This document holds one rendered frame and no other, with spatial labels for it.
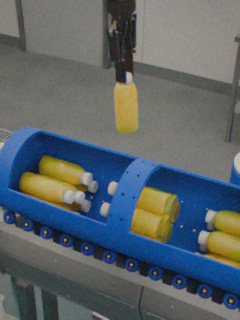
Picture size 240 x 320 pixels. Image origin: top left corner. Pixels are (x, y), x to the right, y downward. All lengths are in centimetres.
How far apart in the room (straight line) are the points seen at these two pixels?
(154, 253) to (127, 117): 39
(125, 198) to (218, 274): 32
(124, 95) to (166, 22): 356
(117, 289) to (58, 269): 21
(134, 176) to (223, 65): 354
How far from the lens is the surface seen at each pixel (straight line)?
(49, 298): 205
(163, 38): 491
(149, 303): 145
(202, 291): 136
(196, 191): 146
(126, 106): 134
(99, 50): 528
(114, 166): 154
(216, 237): 134
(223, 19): 464
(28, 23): 578
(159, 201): 133
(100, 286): 150
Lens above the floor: 196
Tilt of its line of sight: 33 degrees down
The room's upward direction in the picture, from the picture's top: 2 degrees clockwise
